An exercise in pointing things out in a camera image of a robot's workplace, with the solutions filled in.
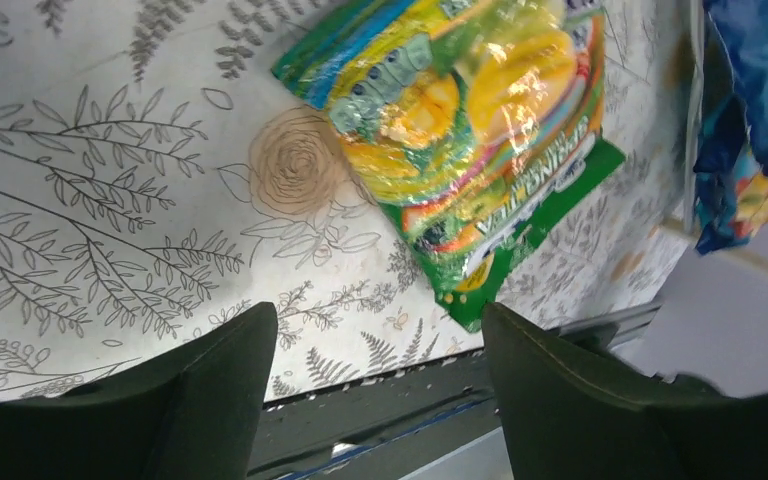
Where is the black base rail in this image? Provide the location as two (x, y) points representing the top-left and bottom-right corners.
(246, 301), (664, 480)

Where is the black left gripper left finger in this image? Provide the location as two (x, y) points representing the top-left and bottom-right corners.
(0, 302), (277, 479)

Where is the green Fox's candy bag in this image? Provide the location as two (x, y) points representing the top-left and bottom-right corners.
(272, 1), (625, 332)

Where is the blue Slendy candy bag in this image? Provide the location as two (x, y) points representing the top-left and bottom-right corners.
(693, 1), (768, 255)

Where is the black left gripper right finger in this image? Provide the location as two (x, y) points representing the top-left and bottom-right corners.
(482, 303), (768, 479)

